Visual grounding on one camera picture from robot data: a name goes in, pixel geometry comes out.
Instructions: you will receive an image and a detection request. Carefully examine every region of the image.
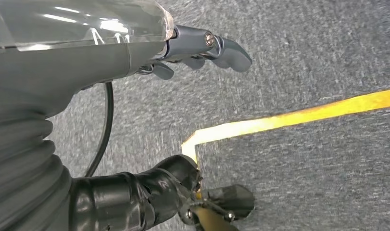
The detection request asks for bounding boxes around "yellow floor tape square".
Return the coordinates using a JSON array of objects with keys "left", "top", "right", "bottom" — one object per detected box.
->
[{"left": 181, "top": 88, "right": 390, "bottom": 167}]

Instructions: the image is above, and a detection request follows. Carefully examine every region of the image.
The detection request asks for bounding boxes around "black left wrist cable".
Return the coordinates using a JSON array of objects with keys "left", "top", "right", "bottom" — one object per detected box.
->
[{"left": 85, "top": 82, "right": 114, "bottom": 178}]

